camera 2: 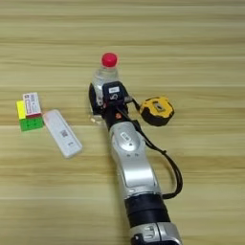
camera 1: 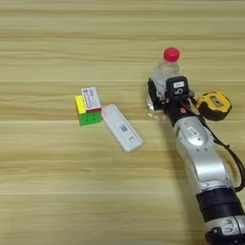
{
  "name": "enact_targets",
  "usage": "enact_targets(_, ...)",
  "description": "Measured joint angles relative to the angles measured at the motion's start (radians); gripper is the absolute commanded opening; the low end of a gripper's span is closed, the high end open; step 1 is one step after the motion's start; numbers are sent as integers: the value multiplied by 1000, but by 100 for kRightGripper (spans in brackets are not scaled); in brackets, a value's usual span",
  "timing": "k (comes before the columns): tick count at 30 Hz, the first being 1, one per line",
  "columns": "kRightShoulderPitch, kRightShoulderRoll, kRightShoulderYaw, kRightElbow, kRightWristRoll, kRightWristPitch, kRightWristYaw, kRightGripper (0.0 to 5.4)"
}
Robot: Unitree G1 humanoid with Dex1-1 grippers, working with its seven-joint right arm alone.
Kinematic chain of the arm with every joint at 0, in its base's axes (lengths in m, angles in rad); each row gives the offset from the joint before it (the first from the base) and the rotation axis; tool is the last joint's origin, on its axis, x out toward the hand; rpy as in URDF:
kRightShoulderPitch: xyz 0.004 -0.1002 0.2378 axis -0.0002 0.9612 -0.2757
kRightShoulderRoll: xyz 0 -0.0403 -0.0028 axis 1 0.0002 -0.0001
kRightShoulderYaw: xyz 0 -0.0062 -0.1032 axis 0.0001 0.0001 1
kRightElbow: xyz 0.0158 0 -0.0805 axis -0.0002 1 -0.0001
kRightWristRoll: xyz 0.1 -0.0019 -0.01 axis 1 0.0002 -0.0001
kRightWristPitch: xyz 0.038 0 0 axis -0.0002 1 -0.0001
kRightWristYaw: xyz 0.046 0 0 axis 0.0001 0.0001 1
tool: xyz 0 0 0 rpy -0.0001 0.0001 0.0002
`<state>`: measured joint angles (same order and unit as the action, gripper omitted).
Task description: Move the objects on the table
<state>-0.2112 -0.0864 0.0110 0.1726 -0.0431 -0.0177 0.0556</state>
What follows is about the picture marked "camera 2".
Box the multicolour puzzle cube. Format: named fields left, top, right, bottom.
left=15, top=100, right=45, bottom=133

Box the clear bottle with red cap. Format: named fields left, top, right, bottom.
left=90, top=52, right=121, bottom=124

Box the yellow black tape measure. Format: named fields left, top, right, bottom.
left=139, top=96, right=176, bottom=127

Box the small white pink box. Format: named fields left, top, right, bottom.
left=21, top=92, right=43, bottom=118

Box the white rectangular device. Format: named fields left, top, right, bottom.
left=42, top=108, right=84, bottom=160

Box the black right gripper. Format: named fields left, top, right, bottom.
left=88, top=82, right=134, bottom=130

